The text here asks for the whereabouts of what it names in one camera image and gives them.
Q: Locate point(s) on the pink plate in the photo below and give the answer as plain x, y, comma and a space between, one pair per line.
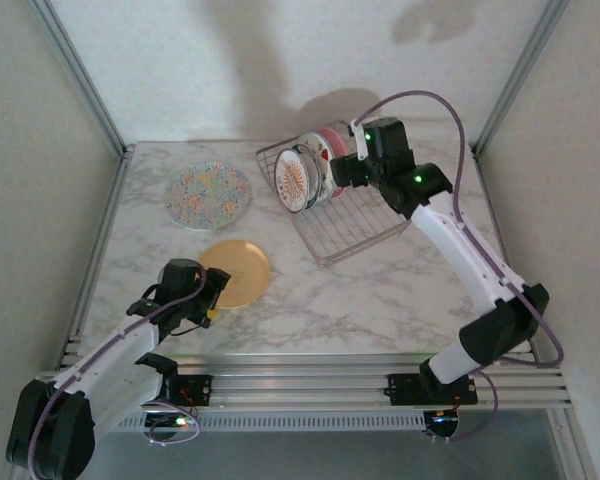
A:
337, 145

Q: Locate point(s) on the aluminium frame post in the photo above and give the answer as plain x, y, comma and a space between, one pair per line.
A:
520, 75
85, 80

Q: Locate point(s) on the aluminium rail beam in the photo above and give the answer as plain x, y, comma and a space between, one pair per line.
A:
300, 385

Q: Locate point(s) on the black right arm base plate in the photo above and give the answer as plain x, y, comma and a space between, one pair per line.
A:
405, 390

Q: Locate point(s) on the white plate green rim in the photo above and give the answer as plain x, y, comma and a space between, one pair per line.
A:
317, 150

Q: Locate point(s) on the large floral pattern plate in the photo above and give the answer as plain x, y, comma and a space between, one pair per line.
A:
207, 195

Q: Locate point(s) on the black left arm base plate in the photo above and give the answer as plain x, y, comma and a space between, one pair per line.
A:
200, 390

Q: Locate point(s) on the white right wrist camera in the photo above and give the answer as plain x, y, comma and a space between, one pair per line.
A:
360, 142

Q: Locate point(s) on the white plate orange sun pattern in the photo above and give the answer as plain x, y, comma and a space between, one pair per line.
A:
292, 182

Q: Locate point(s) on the aluminium table side rail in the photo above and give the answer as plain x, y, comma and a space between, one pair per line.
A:
107, 225
492, 210

